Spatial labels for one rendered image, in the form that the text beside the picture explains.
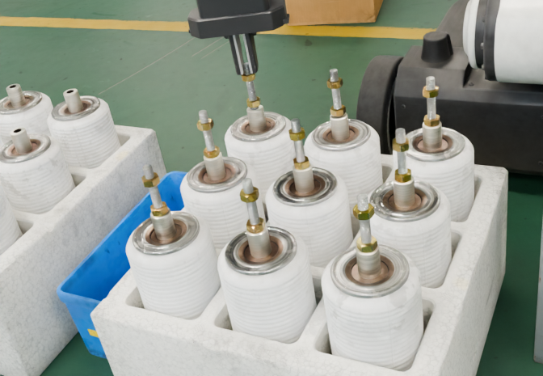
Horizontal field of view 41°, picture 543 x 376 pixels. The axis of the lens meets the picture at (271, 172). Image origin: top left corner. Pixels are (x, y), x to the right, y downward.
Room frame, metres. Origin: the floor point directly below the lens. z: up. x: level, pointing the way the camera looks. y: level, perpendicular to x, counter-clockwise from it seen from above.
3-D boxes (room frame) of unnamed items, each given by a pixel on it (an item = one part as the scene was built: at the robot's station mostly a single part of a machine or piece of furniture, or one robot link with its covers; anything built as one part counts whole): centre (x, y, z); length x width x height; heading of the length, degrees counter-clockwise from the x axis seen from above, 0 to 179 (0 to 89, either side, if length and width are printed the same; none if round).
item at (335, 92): (0.79, -0.10, 0.31); 0.01 x 0.01 x 0.08
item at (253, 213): (0.59, 0.03, 0.30); 0.01 x 0.01 x 0.08
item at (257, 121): (0.85, 0.01, 0.26); 0.02 x 0.02 x 0.03
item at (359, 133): (0.79, -0.10, 0.25); 0.08 x 0.08 x 0.01
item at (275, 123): (0.85, 0.01, 0.25); 0.08 x 0.08 x 0.01
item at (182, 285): (0.65, 0.13, 0.16); 0.10 x 0.10 x 0.18
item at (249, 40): (0.85, -0.01, 0.37); 0.03 x 0.02 x 0.06; 171
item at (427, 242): (0.63, -0.14, 0.16); 0.10 x 0.10 x 0.18
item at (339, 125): (0.79, -0.10, 0.26); 0.02 x 0.02 x 0.03
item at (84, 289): (0.85, 0.19, 0.06); 0.30 x 0.11 x 0.12; 149
